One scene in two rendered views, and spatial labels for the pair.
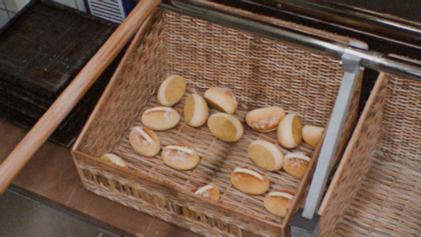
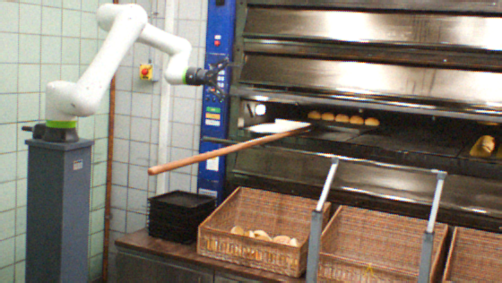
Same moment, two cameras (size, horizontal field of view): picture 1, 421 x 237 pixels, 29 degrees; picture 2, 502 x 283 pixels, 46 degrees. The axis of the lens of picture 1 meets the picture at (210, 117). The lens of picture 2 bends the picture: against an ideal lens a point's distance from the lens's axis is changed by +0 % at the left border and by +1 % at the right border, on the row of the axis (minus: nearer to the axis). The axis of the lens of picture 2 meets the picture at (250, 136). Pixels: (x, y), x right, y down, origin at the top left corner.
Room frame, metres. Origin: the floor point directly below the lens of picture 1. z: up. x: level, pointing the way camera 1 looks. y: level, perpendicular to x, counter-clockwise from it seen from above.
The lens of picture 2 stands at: (-1.62, 0.69, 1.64)
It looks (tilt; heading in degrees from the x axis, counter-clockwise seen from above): 8 degrees down; 348
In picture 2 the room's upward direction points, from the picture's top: 4 degrees clockwise
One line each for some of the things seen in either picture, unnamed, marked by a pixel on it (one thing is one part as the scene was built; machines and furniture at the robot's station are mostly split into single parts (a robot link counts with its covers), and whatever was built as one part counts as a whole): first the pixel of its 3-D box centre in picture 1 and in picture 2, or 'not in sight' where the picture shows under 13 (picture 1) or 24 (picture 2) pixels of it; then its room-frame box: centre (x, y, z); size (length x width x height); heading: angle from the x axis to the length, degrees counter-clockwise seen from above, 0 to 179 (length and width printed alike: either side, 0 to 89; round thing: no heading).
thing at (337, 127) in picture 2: not in sight; (324, 124); (2.05, -0.54, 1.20); 0.55 x 0.36 x 0.03; 54
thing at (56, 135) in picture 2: not in sight; (49, 131); (1.01, 1.03, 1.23); 0.26 x 0.15 x 0.06; 58
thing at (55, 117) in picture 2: not in sight; (63, 104); (0.97, 0.97, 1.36); 0.16 x 0.13 x 0.19; 36
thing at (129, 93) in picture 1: (220, 118); (265, 227); (1.32, -0.02, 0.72); 0.56 x 0.49 x 0.28; 55
